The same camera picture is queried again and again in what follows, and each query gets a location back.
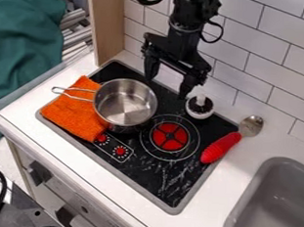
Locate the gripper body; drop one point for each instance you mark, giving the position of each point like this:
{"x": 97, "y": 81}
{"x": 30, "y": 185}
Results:
{"x": 177, "y": 51}

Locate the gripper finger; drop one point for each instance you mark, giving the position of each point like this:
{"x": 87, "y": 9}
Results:
{"x": 188, "y": 86}
{"x": 150, "y": 69}

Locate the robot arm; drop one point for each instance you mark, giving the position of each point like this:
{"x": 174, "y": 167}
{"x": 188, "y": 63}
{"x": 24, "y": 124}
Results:
{"x": 193, "y": 7}

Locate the silver pot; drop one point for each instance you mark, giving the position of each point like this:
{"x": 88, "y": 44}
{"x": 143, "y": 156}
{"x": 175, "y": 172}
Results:
{"x": 124, "y": 104}

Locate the toy stove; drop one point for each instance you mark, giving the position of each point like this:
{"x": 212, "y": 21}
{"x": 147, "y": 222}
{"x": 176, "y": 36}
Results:
{"x": 155, "y": 151}

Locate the orange cloth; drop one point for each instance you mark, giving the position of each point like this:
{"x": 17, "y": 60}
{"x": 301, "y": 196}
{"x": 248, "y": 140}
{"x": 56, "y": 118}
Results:
{"x": 73, "y": 112}

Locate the green cloth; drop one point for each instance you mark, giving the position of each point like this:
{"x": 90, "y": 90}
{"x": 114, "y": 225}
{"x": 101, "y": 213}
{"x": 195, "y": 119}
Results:
{"x": 21, "y": 41}

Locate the toy sink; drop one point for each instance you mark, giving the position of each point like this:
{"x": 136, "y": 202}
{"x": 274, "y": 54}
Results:
{"x": 273, "y": 205}

